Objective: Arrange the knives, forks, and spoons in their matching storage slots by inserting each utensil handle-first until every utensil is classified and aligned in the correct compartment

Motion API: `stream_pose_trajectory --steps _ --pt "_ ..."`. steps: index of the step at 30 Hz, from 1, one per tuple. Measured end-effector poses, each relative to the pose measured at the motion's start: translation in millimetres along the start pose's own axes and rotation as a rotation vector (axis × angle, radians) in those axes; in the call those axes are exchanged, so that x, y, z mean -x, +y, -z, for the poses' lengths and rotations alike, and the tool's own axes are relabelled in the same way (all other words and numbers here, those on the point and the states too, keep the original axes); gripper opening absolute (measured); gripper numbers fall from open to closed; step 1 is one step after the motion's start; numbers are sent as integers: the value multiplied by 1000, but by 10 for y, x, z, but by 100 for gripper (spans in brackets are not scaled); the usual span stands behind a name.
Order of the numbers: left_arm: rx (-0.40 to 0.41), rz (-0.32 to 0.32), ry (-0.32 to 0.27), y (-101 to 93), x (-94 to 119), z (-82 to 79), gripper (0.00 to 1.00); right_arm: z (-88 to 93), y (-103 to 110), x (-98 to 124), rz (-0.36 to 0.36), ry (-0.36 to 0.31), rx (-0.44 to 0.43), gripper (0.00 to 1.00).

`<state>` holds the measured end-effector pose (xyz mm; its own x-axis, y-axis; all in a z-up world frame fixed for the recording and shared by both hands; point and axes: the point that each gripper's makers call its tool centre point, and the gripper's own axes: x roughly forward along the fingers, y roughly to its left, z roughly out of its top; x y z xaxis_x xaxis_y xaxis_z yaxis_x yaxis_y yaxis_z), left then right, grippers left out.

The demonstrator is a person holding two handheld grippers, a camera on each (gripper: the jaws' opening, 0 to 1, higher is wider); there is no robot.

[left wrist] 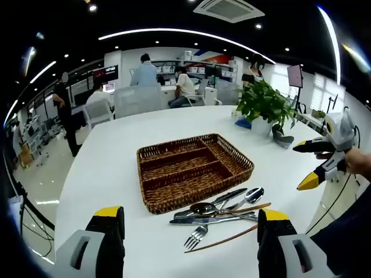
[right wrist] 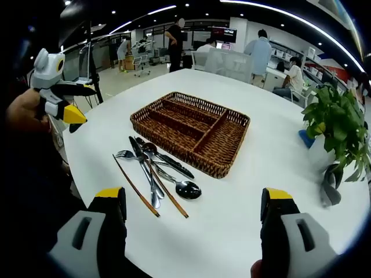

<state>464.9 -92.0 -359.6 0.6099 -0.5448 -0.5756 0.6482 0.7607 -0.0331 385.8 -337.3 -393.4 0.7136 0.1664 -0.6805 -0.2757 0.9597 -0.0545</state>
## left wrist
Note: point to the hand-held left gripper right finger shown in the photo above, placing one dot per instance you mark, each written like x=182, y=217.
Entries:
x=269, y=249

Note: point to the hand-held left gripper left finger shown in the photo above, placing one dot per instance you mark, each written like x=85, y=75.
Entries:
x=113, y=246

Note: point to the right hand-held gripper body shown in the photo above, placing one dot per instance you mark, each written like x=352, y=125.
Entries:
x=342, y=127

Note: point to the brown wooden chopstick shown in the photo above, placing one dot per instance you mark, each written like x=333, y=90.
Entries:
x=255, y=207
x=232, y=236

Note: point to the brown wicker storage basket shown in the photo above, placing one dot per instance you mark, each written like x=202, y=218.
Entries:
x=188, y=173

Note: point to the shelf of white storage boxes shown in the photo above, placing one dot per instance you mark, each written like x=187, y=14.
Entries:
x=197, y=69

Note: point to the person's right hand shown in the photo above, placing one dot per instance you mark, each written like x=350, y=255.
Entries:
x=359, y=160

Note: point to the grey fabric object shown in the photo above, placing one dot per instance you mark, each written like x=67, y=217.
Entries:
x=282, y=139

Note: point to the monitor on tripod stand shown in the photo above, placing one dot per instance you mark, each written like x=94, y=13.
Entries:
x=295, y=75

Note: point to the green potted plant white pot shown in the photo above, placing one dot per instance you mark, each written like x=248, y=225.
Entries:
x=261, y=101

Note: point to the operator person dark clothes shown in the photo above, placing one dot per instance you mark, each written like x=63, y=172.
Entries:
x=347, y=237

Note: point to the blue object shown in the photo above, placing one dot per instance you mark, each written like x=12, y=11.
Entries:
x=243, y=123

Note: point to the small white container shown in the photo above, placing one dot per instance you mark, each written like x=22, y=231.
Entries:
x=236, y=115

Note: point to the white mesh office chair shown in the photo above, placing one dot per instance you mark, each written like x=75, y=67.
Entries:
x=200, y=89
x=136, y=100
x=98, y=113
x=227, y=92

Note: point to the cardboard box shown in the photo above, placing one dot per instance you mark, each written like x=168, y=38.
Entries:
x=26, y=156

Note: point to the ceiling air conditioner vent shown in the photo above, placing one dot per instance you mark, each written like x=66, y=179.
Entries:
x=229, y=10

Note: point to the curved ceiling light strip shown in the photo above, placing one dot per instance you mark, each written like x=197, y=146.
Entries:
x=162, y=29

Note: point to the dark wall screen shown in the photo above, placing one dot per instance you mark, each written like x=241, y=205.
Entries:
x=107, y=71

